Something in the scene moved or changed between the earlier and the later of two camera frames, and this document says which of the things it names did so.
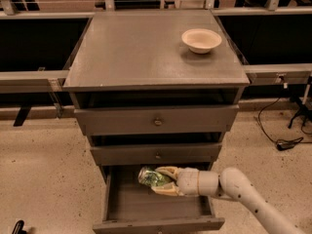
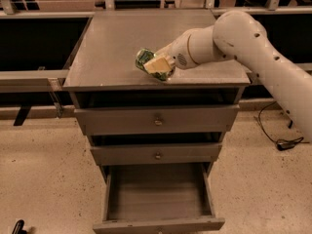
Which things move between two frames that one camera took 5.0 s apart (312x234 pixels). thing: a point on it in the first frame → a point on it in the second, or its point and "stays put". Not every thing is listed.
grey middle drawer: x=156 y=154 stays put
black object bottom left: x=19 y=227 stays put
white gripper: x=188 y=181 → x=175 y=54
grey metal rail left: x=33 y=81 stays put
